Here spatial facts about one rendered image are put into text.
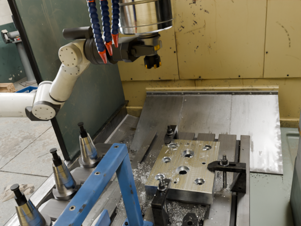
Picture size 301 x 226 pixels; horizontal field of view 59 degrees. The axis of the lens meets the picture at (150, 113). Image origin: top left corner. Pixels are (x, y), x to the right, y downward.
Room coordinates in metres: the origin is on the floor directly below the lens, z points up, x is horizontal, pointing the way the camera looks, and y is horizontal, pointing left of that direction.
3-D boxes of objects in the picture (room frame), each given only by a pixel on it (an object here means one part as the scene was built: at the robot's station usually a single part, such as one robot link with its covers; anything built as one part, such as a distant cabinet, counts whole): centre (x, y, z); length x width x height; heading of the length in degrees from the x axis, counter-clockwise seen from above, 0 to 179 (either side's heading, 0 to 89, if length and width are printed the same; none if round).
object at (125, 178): (0.61, 0.10, 1.05); 0.10 x 0.05 x 0.30; 68
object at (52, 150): (0.48, 0.22, 1.31); 0.02 x 0.02 x 0.03
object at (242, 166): (0.72, -0.23, 0.97); 0.13 x 0.03 x 0.15; 68
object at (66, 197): (0.48, 0.22, 1.21); 0.06 x 0.06 x 0.03
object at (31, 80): (5.60, 2.42, 0.57); 0.47 x 0.37 x 1.14; 128
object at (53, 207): (0.43, 0.24, 1.21); 0.07 x 0.05 x 0.01; 68
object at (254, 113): (1.35, -0.28, 0.75); 0.89 x 0.67 x 0.26; 68
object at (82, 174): (0.53, 0.19, 1.21); 0.07 x 0.05 x 0.01; 68
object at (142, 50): (0.70, -0.01, 1.45); 0.06 x 0.02 x 0.03; 65
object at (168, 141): (0.99, -0.07, 0.97); 0.13 x 0.03 x 0.15; 158
